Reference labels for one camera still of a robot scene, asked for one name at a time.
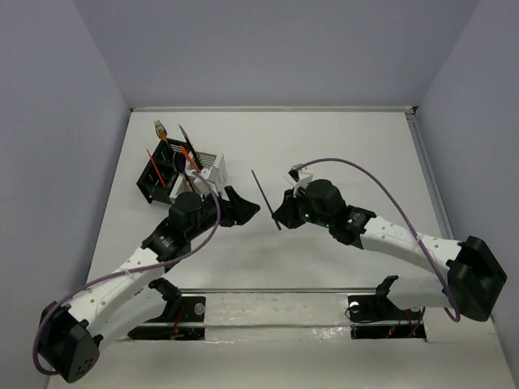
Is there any gold metal fork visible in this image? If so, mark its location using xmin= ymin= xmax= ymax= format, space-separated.
xmin=153 ymin=120 xmax=169 ymax=147

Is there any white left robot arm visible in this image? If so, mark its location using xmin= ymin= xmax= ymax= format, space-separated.
xmin=36 ymin=186 xmax=260 ymax=383

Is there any white front panel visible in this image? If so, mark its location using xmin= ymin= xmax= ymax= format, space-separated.
xmin=76 ymin=290 xmax=514 ymax=388

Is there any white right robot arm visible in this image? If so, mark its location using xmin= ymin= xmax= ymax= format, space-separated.
xmin=272 ymin=179 xmax=507 ymax=322

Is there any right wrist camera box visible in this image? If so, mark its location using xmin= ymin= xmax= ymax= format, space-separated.
xmin=285 ymin=164 xmax=314 ymax=198

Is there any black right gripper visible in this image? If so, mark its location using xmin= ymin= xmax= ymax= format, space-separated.
xmin=272 ymin=186 xmax=332 ymax=229

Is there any silver steel knife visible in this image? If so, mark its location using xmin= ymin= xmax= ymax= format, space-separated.
xmin=178 ymin=125 xmax=203 ymax=171

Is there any black slotted container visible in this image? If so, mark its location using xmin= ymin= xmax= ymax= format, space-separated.
xmin=136 ymin=139 xmax=187 ymax=204

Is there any white slotted container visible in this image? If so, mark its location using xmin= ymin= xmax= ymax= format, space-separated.
xmin=172 ymin=152 xmax=227 ymax=203

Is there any purple metal spoon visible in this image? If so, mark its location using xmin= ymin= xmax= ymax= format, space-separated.
xmin=173 ymin=152 xmax=195 ymax=192

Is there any blue chopstick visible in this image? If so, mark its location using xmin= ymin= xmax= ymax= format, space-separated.
xmin=251 ymin=169 xmax=281 ymax=231

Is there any orange chopstick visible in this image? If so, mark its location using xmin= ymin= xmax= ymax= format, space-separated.
xmin=146 ymin=149 xmax=166 ymax=188

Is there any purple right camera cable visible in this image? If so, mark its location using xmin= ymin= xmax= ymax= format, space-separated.
xmin=291 ymin=156 xmax=462 ymax=323

